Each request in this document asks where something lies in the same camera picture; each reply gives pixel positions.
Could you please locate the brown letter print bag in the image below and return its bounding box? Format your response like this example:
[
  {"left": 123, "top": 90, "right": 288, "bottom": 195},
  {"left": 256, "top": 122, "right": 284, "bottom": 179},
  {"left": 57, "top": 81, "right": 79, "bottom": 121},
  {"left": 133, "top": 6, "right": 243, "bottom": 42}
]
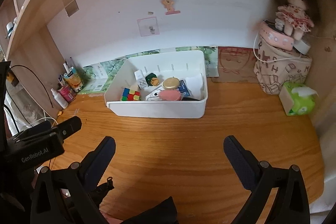
[{"left": 253, "top": 34, "right": 312, "bottom": 95}]

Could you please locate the green gold perfume bottle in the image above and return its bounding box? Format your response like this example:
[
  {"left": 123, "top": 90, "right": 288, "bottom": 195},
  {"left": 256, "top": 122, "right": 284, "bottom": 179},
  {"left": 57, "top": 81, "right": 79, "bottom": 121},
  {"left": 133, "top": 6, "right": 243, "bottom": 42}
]
[{"left": 145, "top": 73, "right": 159, "bottom": 86}]

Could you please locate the colourful rubik's cube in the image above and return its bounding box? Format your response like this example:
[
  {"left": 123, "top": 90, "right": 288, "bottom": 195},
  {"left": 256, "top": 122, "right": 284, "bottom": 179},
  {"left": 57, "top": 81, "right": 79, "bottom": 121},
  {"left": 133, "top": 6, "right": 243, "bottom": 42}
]
[{"left": 121, "top": 88, "right": 141, "bottom": 101}]

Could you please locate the white plastic adapter piece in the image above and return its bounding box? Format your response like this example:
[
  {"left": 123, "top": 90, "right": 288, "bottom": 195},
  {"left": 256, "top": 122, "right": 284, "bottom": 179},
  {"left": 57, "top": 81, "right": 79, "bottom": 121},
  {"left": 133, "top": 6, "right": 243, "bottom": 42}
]
[{"left": 185, "top": 73, "right": 204, "bottom": 100}]

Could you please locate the white lotion bottle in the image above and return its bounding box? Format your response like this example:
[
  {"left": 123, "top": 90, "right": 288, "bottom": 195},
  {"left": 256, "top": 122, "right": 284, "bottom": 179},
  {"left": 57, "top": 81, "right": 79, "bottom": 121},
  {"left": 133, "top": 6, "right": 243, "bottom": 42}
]
[{"left": 51, "top": 88, "right": 68, "bottom": 109}]

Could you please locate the pink snack packet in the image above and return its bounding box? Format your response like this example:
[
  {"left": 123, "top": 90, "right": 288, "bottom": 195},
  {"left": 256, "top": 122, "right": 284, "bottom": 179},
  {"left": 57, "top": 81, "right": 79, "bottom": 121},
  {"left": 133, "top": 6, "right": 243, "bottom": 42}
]
[{"left": 58, "top": 85, "right": 76, "bottom": 103}]

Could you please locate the white plastic storage bin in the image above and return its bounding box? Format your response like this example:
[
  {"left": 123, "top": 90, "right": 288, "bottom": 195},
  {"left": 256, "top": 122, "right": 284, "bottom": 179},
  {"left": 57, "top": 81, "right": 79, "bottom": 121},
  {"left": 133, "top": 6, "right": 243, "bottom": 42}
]
[{"left": 104, "top": 50, "right": 208, "bottom": 119}]

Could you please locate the brown haired rag doll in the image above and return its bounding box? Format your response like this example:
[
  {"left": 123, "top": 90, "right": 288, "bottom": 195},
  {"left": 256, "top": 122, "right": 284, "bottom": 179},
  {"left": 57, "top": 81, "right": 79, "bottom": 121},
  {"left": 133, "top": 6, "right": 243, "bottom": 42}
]
[{"left": 275, "top": 0, "right": 321, "bottom": 41}]

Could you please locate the white cable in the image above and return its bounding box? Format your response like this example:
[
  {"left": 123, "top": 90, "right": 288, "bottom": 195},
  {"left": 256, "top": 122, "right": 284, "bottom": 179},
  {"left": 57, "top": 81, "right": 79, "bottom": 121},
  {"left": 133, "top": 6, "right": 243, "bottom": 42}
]
[{"left": 39, "top": 116, "right": 59, "bottom": 127}]

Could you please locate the orange juice carton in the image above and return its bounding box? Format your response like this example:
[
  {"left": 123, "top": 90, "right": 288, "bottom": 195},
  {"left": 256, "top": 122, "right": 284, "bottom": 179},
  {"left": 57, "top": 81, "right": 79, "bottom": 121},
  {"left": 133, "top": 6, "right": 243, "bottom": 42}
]
[{"left": 63, "top": 63, "right": 83, "bottom": 93}]

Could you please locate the black cable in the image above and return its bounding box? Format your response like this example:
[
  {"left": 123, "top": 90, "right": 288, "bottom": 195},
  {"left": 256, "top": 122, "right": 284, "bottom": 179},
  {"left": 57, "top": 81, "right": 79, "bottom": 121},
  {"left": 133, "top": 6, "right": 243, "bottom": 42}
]
[{"left": 3, "top": 64, "right": 55, "bottom": 132}]

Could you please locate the green landscape poster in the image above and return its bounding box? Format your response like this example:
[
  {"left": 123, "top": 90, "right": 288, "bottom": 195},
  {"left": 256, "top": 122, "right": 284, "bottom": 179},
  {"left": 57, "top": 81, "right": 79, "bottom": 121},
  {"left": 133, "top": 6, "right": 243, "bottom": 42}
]
[{"left": 77, "top": 46, "right": 219, "bottom": 94}]

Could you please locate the blue white tube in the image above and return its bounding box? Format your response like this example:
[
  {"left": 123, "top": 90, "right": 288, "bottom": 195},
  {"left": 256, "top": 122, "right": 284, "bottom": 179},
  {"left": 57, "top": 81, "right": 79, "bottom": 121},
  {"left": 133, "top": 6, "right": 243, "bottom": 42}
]
[{"left": 58, "top": 75, "right": 66, "bottom": 86}]

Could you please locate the green tissue pack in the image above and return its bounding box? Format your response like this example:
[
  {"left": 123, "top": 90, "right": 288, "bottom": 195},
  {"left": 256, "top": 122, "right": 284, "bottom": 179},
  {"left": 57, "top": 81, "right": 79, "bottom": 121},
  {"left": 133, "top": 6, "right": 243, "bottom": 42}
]
[{"left": 278, "top": 82, "right": 318, "bottom": 116}]

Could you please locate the brown cardboard drawing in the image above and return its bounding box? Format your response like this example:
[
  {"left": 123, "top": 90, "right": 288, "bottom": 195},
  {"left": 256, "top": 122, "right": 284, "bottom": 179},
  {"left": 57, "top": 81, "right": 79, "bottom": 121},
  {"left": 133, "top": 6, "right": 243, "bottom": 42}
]
[{"left": 211, "top": 47, "right": 258, "bottom": 83}]

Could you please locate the white toy camera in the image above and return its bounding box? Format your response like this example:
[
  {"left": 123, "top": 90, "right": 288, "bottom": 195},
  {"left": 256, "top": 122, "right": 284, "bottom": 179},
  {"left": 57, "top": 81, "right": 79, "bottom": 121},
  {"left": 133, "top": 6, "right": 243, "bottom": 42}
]
[{"left": 145, "top": 85, "right": 164, "bottom": 101}]

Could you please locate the pink pencil case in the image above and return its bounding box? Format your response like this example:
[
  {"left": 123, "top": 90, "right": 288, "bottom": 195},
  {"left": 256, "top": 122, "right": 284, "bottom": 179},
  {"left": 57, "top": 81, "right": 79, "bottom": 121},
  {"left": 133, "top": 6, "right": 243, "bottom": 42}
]
[{"left": 259, "top": 20, "right": 294, "bottom": 51}]

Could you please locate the pink square wall sticker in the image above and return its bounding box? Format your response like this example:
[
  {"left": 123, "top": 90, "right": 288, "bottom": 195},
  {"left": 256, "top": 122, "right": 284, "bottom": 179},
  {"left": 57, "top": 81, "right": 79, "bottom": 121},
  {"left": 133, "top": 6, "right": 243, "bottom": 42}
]
[{"left": 137, "top": 16, "right": 159, "bottom": 37}]

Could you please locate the blue photo card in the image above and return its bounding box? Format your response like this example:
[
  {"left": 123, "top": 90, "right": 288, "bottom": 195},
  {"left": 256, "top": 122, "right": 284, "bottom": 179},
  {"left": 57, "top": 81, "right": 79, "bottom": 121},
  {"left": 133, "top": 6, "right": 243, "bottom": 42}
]
[{"left": 177, "top": 80, "right": 190, "bottom": 97}]

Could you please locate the white power adapter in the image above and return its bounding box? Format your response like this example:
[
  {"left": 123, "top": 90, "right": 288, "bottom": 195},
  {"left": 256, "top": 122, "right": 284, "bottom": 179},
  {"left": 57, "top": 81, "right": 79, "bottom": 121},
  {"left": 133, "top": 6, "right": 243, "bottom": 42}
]
[{"left": 134, "top": 70, "right": 148, "bottom": 90}]

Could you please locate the beige soap block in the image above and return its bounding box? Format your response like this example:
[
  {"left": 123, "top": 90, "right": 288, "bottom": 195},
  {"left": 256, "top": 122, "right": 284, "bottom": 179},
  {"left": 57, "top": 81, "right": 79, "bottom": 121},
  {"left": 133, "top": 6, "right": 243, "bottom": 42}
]
[{"left": 129, "top": 83, "right": 140, "bottom": 91}]

